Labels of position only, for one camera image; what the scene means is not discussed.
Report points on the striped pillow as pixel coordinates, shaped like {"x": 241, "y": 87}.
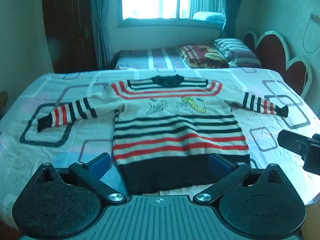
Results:
{"x": 235, "y": 50}

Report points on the bed with geometric patterned sheet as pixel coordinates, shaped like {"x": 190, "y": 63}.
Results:
{"x": 75, "y": 85}

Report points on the window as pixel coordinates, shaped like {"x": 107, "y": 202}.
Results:
{"x": 150, "y": 0}

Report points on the bed with striped sheet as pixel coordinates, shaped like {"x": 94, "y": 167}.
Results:
{"x": 140, "y": 58}

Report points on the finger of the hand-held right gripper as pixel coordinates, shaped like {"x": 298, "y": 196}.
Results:
{"x": 291, "y": 141}

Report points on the dark wooden door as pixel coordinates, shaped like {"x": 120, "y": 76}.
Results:
{"x": 67, "y": 30}

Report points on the teal curtain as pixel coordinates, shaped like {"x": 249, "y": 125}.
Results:
{"x": 232, "y": 5}
{"x": 100, "y": 30}

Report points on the striped knit sweater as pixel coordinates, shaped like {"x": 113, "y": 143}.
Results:
{"x": 175, "y": 130}

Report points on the wooden cabinet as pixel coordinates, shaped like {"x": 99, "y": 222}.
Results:
{"x": 3, "y": 100}

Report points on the folded maroon blanket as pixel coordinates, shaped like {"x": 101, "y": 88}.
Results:
{"x": 200, "y": 55}

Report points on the red heart-shaped headboard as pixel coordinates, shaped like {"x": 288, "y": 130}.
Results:
{"x": 272, "y": 52}

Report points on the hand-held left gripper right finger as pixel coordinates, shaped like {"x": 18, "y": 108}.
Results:
{"x": 218, "y": 165}

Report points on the folded light blue quilt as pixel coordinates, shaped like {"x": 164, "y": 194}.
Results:
{"x": 207, "y": 17}

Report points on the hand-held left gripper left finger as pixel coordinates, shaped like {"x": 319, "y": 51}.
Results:
{"x": 100, "y": 165}

